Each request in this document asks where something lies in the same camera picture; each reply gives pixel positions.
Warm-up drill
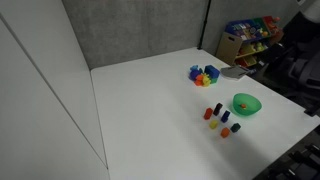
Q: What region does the green plastic bowl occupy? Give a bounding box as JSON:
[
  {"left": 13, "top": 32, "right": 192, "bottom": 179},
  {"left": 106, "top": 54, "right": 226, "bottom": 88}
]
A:
[{"left": 232, "top": 92, "right": 263, "bottom": 117}]

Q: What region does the red block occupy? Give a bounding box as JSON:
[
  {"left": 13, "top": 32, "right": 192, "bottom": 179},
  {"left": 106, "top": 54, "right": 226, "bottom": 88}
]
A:
[{"left": 203, "top": 107, "right": 214, "bottom": 121}]

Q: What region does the large blue toy block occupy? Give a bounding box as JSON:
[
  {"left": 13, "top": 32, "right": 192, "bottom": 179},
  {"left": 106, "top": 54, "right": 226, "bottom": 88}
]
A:
[{"left": 203, "top": 64, "right": 221, "bottom": 80}]

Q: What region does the black office chair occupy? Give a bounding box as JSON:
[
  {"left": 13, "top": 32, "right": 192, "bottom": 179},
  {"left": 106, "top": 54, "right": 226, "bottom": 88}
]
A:
[{"left": 259, "top": 43, "right": 320, "bottom": 118}]

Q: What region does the yellow block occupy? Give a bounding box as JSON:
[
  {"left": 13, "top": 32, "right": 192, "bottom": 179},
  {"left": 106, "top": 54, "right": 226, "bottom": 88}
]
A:
[{"left": 208, "top": 119, "right": 220, "bottom": 130}]

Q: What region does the dark purple block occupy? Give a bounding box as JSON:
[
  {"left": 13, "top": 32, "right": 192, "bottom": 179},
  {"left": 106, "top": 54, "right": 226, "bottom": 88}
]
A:
[{"left": 213, "top": 102, "right": 224, "bottom": 117}]

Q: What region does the yellow toy piece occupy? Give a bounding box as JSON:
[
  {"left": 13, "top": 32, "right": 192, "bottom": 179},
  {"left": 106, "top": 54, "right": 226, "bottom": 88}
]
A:
[{"left": 201, "top": 73, "right": 212, "bottom": 88}]

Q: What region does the toy shelf with colourful bins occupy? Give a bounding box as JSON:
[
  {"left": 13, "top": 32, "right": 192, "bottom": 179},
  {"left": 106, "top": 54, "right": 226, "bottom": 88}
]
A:
[{"left": 215, "top": 15, "right": 285, "bottom": 69}]

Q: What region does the orange toy piece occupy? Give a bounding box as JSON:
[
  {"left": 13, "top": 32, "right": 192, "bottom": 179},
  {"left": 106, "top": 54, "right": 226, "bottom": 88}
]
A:
[{"left": 194, "top": 74, "right": 205, "bottom": 87}]

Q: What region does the black pole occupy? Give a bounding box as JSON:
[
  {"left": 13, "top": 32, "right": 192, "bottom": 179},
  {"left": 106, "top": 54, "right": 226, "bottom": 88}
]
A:
[{"left": 196, "top": 0, "right": 213, "bottom": 51}]

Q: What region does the purple toy piece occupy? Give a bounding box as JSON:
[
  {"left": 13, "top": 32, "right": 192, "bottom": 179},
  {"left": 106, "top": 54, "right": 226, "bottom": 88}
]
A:
[{"left": 189, "top": 69, "right": 202, "bottom": 81}]

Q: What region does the grey metal plate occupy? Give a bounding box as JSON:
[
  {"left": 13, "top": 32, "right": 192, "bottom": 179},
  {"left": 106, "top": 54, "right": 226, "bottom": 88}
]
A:
[{"left": 220, "top": 65, "right": 250, "bottom": 80}]

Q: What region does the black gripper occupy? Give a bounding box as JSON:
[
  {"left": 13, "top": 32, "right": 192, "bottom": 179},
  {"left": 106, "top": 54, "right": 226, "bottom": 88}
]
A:
[{"left": 281, "top": 14, "right": 320, "bottom": 46}]

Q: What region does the dark green block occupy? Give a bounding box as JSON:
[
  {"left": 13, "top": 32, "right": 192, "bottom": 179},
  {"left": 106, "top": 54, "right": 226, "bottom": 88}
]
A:
[{"left": 230, "top": 122, "right": 242, "bottom": 134}]

